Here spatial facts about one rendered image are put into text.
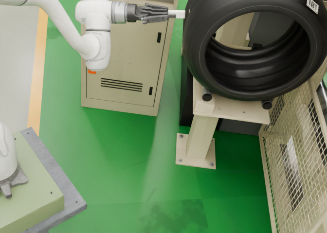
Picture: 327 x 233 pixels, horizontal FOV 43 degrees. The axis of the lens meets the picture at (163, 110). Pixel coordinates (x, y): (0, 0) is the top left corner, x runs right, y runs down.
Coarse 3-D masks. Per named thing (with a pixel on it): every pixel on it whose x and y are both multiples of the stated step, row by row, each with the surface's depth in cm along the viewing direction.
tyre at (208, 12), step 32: (192, 0) 171; (224, 0) 154; (256, 0) 151; (288, 0) 151; (320, 0) 158; (192, 32) 165; (288, 32) 194; (320, 32) 159; (192, 64) 174; (224, 64) 205; (256, 64) 205; (288, 64) 195; (320, 64) 173; (224, 96) 185; (256, 96) 184
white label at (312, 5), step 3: (309, 0) 152; (312, 0) 153; (309, 3) 152; (312, 3) 153; (315, 3) 154; (309, 6) 151; (312, 6) 152; (315, 6) 153; (318, 6) 154; (312, 9) 152; (315, 9) 153; (315, 12) 153
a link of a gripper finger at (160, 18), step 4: (152, 16) 168; (156, 16) 168; (160, 16) 168; (164, 16) 168; (144, 20) 167; (148, 20) 168; (152, 20) 168; (156, 20) 168; (160, 20) 169; (164, 20) 169
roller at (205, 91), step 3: (204, 90) 190; (207, 90) 190; (204, 93) 189; (207, 93) 189; (210, 93) 189; (204, 96) 189; (207, 96) 189; (210, 96) 189; (204, 99) 190; (207, 99) 190; (210, 99) 190
